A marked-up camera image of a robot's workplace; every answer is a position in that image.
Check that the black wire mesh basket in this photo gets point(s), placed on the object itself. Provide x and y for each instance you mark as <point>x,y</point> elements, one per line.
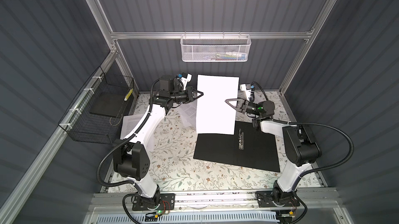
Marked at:
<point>81,125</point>

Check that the yellow green marker pen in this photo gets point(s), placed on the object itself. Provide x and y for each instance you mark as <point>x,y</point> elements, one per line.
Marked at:
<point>128,94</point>

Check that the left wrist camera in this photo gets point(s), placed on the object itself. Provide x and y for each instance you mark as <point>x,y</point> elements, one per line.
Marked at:
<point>183,80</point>

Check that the pens in white basket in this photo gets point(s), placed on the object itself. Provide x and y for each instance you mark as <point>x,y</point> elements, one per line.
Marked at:
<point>225,56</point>

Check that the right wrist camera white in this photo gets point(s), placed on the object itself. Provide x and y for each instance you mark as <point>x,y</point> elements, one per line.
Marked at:
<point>248,91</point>

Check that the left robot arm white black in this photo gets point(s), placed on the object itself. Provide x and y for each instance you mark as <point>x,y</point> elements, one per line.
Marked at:
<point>130,156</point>

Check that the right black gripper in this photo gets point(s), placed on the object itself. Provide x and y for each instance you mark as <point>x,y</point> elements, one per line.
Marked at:
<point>241,105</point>

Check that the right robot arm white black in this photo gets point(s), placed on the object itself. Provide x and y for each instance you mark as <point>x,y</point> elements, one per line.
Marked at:
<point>300,145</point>

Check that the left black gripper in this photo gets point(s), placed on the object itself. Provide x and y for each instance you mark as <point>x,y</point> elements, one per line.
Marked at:
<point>188,94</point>

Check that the white wire mesh basket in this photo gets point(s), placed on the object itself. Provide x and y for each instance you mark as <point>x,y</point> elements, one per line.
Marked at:
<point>194,48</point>

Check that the black pad in basket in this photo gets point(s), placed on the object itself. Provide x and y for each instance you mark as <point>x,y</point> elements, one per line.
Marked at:
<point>110,105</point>

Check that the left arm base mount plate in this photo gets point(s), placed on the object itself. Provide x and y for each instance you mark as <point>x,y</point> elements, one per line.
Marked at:
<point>163,201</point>

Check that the aluminium front rail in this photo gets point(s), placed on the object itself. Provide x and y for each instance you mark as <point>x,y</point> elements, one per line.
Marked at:
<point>219,200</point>

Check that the red folder black inside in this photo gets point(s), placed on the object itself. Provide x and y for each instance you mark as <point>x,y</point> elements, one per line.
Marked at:
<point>247,147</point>

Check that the printed paper sheet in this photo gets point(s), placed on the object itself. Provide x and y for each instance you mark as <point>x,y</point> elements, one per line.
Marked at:
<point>188,114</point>
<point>213,114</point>

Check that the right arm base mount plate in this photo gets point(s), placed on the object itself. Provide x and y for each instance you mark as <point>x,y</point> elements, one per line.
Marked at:
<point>276,198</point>

